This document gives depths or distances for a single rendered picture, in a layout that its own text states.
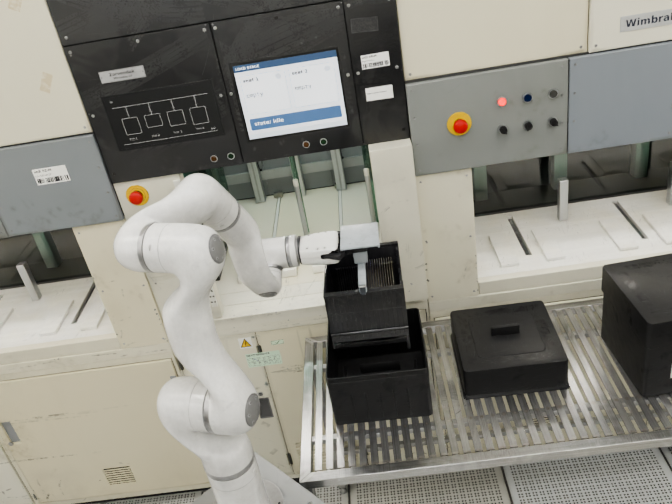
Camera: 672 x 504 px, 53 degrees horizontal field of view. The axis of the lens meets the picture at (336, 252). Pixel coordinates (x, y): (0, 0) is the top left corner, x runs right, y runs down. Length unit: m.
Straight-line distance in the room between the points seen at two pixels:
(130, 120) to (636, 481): 2.14
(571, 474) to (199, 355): 1.75
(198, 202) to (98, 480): 1.72
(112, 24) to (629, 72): 1.38
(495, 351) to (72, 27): 1.43
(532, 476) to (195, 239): 1.85
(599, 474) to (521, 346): 0.95
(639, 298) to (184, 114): 1.32
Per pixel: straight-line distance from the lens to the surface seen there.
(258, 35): 1.85
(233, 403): 1.46
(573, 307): 2.30
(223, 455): 1.60
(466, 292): 2.23
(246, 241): 1.59
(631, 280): 1.99
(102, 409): 2.62
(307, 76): 1.87
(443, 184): 2.02
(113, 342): 2.41
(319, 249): 1.69
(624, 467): 2.85
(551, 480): 2.77
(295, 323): 2.25
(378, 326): 1.75
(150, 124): 1.98
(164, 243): 1.31
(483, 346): 1.97
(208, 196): 1.42
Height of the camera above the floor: 2.13
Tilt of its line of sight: 31 degrees down
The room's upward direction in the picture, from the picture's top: 10 degrees counter-clockwise
